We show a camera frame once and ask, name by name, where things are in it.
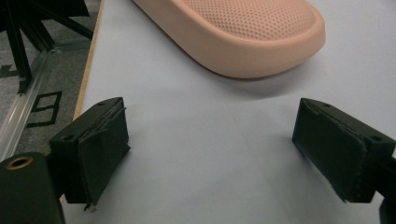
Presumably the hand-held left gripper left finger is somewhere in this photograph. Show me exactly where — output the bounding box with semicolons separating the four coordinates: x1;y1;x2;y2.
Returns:
46;96;131;213

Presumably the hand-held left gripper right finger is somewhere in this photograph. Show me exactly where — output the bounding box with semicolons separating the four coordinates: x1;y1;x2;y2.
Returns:
291;97;396;203

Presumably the pink perforated slipper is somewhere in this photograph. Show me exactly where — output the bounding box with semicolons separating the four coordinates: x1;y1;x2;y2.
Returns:
132;0;327;79

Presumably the black tape square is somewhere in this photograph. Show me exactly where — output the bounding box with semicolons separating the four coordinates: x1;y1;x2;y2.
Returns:
26;91;63;129

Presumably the light grey foam mat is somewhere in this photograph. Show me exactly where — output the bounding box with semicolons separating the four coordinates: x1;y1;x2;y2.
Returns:
60;0;396;224

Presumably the black metal stand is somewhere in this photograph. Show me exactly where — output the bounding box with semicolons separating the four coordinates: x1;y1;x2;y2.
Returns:
0;0;94;94

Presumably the aluminium floor rail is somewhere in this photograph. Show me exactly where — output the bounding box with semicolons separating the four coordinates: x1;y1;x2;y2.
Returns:
0;40;92;162

